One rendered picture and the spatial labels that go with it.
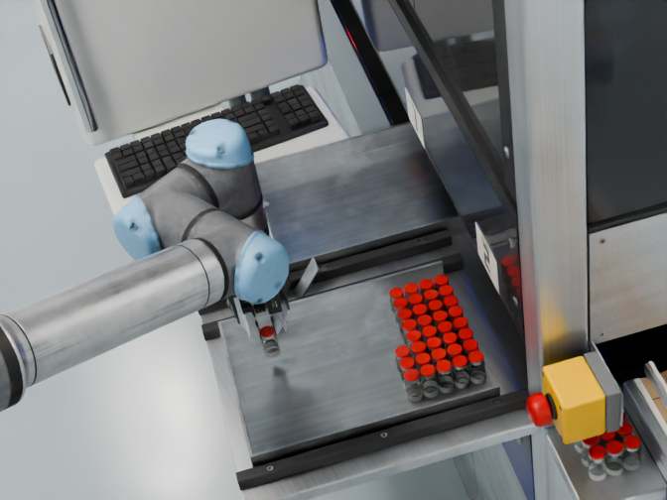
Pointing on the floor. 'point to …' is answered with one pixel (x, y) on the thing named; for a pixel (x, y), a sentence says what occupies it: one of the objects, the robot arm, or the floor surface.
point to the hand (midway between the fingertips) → (265, 324)
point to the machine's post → (550, 194)
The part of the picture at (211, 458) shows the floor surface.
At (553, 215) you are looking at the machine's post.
